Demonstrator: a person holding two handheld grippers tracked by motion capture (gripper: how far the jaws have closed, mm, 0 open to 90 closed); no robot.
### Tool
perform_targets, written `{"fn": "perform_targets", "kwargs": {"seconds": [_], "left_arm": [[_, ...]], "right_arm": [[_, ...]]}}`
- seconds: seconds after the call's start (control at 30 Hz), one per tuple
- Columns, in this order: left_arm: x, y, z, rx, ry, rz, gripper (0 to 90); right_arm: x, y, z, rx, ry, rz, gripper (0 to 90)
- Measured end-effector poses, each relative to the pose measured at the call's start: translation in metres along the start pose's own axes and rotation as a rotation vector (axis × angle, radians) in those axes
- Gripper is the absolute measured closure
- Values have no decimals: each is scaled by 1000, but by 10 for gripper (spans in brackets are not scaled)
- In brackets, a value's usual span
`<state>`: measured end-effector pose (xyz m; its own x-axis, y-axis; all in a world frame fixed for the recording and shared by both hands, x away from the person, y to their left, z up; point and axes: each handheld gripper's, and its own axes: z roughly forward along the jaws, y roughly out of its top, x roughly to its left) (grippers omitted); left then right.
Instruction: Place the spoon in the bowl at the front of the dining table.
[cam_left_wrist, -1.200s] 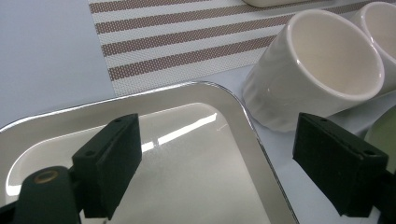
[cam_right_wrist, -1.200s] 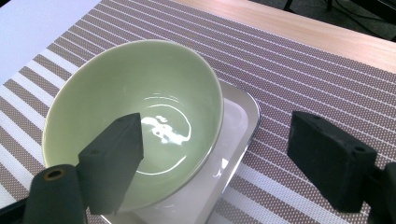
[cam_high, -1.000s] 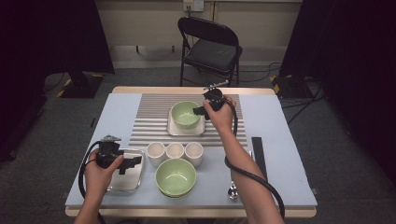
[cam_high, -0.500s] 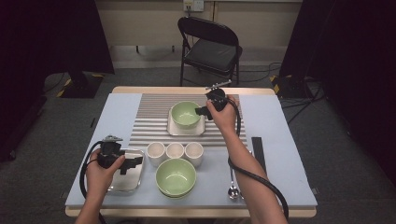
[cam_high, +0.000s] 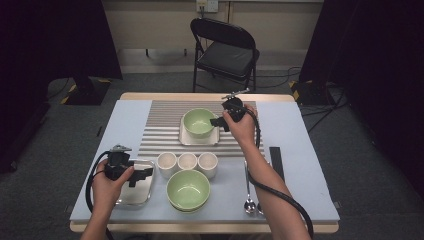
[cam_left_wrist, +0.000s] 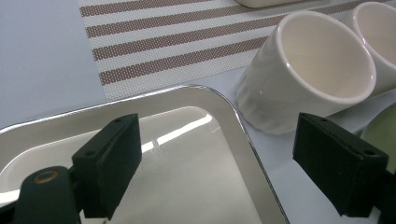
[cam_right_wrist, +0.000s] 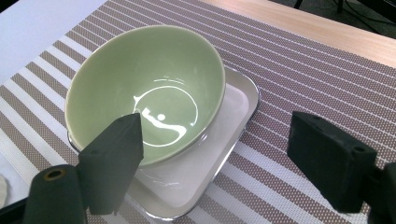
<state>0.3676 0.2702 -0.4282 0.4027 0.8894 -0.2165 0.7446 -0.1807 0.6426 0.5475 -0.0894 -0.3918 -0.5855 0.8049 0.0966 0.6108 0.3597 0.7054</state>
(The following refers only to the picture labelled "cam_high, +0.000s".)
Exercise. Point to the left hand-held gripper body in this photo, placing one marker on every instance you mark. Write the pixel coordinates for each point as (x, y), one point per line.
(118, 165)

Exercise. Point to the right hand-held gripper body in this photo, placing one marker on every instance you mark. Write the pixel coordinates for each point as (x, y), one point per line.
(235, 108)

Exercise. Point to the green bowl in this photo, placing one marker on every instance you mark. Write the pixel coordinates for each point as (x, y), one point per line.
(188, 188)
(199, 121)
(188, 211)

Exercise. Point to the white square plate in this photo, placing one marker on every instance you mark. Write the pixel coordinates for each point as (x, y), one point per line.
(143, 193)
(200, 141)

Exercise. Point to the row of black chopsticks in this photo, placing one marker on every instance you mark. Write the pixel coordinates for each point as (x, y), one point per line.
(276, 158)

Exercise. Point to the silver spoon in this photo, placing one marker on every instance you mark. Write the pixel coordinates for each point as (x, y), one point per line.
(260, 209)
(250, 206)

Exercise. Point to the person's right hand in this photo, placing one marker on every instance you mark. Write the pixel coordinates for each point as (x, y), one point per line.
(243, 130)

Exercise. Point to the person's left hand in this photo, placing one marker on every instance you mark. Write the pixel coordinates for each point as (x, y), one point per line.
(108, 188)

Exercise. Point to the white cup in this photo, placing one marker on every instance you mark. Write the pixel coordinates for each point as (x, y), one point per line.
(187, 160)
(166, 160)
(208, 160)

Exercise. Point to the wooden table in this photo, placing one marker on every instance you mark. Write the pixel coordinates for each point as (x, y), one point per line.
(206, 96)

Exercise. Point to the light blue table cover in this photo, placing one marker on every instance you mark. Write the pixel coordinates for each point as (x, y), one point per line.
(126, 133)

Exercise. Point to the small black floor strip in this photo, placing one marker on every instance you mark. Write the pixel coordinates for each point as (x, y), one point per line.
(99, 131)

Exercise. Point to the striped placemat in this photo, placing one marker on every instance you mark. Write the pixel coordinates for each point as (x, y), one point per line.
(160, 133)

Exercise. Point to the black folding chair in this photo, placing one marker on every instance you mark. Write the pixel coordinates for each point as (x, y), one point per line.
(226, 58)

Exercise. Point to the black stand base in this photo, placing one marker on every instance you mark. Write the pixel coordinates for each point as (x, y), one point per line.
(86, 93)
(310, 95)

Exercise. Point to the black curtain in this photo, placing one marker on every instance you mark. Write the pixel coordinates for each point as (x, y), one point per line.
(50, 50)
(373, 66)

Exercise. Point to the white wall socket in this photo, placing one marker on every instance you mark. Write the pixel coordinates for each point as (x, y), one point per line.
(208, 5)

